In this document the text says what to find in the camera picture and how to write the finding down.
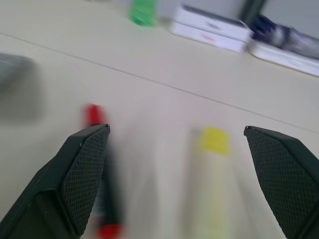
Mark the yellow highlighter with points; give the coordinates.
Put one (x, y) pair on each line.
(214, 159)

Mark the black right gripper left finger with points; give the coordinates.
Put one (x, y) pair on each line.
(62, 189)

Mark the dark blue folded item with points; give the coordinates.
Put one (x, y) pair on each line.
(279, 32)

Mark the dark upright post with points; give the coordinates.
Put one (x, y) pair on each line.
(251, 11)

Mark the red and black marker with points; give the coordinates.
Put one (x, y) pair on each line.
(111, 174)

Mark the white cardboard box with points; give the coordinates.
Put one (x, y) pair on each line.
(211, 28)

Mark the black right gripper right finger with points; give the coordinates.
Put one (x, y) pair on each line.
(286, 179)

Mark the green plastic object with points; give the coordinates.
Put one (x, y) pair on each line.
(143, 11)

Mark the white tray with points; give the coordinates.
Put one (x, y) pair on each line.
(286, 56)

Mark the grey grid pouch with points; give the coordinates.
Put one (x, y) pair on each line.
(15, 87)

